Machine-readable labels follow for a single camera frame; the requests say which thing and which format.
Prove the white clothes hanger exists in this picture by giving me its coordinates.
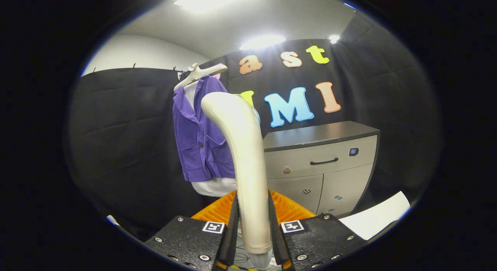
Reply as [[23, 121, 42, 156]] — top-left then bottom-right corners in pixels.
[[174, 63, 228, 92]]

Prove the white paper sheet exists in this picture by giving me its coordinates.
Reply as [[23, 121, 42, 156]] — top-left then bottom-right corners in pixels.
[[339, 191, 411, 241]]

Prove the purple jacket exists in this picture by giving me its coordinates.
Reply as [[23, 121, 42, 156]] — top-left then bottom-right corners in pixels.
[[172, 75, 236, 183]]

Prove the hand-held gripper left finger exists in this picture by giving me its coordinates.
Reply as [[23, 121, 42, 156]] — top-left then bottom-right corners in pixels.
[[144, 189, 239, 271]]

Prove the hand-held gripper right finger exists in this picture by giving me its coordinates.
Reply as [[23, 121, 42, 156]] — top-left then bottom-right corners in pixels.
[[269, 188, 367, 271]]

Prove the white garment steamer with hose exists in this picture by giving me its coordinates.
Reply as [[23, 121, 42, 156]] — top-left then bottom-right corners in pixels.
[[201, 92, 273, 268]]

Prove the white shirt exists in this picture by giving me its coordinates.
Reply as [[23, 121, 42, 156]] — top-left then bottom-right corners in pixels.
[[184, 83, 238, 198]]

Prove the grey cabinet with black top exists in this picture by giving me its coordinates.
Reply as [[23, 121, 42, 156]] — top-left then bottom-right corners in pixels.
[[262, 121, 380, 219]]

